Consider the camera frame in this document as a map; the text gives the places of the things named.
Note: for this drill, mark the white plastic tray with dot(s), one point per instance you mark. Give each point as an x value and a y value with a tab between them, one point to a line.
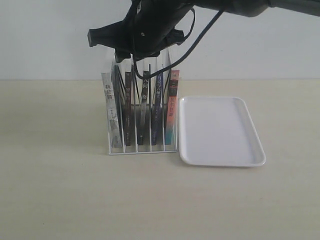
218	131

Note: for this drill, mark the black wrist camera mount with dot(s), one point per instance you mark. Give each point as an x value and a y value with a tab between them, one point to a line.
175	37

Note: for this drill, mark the dark brown spine book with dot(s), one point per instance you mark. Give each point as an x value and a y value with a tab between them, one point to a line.
128	102

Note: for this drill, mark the dark blue spine book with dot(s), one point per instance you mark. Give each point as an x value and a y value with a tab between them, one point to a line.
157	108

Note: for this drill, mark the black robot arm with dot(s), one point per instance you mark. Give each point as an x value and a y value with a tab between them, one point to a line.
253	8

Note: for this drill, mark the red teal spine book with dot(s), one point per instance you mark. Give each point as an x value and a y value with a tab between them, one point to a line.
172	92

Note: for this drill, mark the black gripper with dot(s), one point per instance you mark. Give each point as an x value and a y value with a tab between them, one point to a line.
144	29

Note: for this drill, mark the white wire book rack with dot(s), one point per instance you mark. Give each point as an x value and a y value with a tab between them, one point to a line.
155	64

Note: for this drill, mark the grey white spine book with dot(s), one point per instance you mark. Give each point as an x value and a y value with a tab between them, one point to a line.
111	93

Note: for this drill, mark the black grey spine book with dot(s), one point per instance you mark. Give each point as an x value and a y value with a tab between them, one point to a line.
143	84

